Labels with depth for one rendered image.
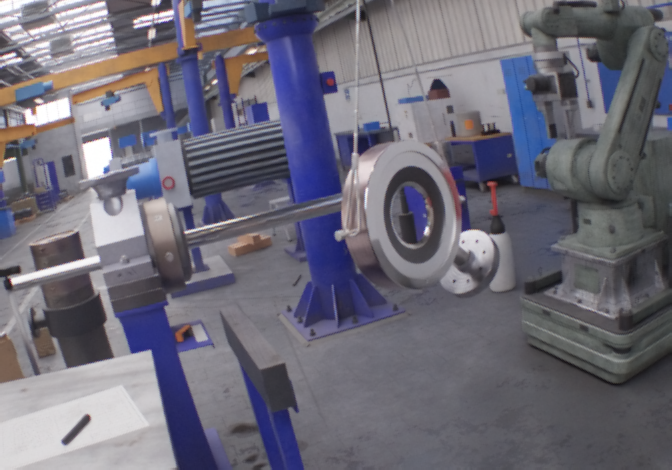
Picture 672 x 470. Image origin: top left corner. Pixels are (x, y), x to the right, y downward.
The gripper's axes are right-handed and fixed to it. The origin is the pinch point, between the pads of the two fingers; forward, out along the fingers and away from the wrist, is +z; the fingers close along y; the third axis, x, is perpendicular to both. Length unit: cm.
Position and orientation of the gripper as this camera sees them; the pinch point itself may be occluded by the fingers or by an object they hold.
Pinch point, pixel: (560, 131)
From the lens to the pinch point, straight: 279.1
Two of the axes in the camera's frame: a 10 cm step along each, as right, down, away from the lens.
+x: -9.3, 2.3, -2.8
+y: -3.1, -1.3, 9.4
